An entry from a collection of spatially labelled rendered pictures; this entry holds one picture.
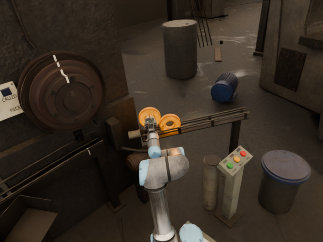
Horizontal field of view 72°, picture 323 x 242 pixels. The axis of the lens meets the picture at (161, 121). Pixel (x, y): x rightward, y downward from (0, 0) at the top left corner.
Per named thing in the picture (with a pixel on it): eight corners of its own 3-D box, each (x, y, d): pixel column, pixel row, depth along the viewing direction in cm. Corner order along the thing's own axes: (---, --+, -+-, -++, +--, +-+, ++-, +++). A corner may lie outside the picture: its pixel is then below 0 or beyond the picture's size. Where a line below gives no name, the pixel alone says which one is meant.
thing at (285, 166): (245, 200, 188) (253, 164, 163) (265, 179, 204) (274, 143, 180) (284, 226, 167) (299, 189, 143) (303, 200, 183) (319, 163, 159)
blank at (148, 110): (136, 109, 157) (136, 111, 154) (158, 104, 157) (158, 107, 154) (141, 127, 165) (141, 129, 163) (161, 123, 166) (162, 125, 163)
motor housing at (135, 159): (134, 198, 199) (123, 154, 169) (153, 184, 210) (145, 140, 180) (142, 207, 190) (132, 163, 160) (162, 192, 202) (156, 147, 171)
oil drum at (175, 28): (159, 74, 425) (154, 24, 375) (180, 64, 456) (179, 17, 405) (181, 82, 387) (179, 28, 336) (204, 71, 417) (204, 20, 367)
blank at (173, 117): (155, 118, 162) (155, 121, 160) (175, 110, 160) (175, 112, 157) (164, 133, 171) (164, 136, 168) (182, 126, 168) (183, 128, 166)
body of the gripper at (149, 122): (155, 115, 148) (157, 130, 141) (156, 124, 155) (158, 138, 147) (143, 117, 148) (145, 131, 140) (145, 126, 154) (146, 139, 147)
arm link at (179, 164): (192, 154, 100) (181, 142, 149) (167, 158, 100) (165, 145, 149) (195, 180, 100) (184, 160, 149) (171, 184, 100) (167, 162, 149)
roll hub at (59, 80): (55, 128, 125) (34, 83, 110) (99, 109, 140) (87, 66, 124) (58, 133, 122) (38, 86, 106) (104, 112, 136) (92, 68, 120)
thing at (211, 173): (199, 204, 188) (200, 160, 159) (208, 196, 195) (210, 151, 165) (210, 213, 181) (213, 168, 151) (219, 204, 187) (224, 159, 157)
